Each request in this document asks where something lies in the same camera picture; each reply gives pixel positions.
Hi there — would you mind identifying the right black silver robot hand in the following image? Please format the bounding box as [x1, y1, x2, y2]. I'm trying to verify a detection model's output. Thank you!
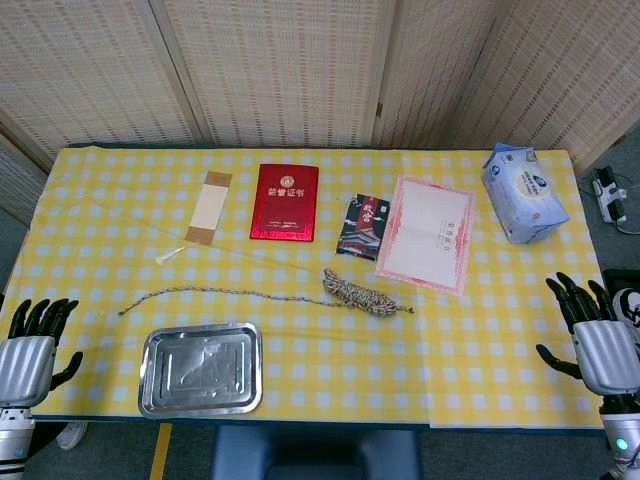
[535, 272, 640, 402]

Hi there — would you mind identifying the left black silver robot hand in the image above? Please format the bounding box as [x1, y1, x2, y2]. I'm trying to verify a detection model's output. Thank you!
[0, 298, 85, 409]

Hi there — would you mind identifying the braided speckled rope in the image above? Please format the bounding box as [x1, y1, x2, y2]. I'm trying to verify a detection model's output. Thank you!
[118, 267, 416, 318]

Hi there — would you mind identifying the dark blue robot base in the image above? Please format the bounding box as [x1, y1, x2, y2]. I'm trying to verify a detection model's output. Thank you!
[209, 424, 424, 480]

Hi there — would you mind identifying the black and white sneaker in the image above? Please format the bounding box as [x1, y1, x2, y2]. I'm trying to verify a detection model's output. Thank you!
[612, 287, 640, 354]

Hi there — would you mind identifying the black floor mat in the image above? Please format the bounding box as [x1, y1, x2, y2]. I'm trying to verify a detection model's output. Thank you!
[602, 268, 640, 326]

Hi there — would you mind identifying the white shoe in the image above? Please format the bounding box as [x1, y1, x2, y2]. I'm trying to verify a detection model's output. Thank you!
[55, 420, 89, 450]

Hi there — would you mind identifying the white power strip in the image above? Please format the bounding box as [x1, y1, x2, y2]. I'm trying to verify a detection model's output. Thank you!
[592, 167, 629, 225]

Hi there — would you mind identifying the blue tissue pack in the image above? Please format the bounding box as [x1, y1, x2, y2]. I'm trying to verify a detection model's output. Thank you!
[480, 142, 572, 245]

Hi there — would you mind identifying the stainless steel tray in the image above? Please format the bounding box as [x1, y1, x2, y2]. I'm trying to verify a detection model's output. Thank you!
[138, 322, 264, 419]

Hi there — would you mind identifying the red-bordered certificate paper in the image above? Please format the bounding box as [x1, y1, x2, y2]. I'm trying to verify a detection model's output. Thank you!
[375, 174, 478, 298]

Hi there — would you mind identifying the beige bookmark with tassel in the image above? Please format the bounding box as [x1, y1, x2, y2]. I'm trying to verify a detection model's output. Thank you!
[154, 170, 234, 266]

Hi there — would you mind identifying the yellow checked tablecloth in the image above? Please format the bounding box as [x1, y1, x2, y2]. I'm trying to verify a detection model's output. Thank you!
[0, 146, 632, 431]

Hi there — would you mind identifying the dark blue printed booklet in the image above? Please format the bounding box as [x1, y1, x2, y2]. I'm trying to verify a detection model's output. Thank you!
[335, 192, 392, 262]

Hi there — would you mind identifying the red certificate book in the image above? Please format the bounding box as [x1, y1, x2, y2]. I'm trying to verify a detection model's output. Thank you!
[249, 163, 320, 243]

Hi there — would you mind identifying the woven folding screen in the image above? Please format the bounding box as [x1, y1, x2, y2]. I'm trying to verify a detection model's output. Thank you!
[0, 0, 640, 229]

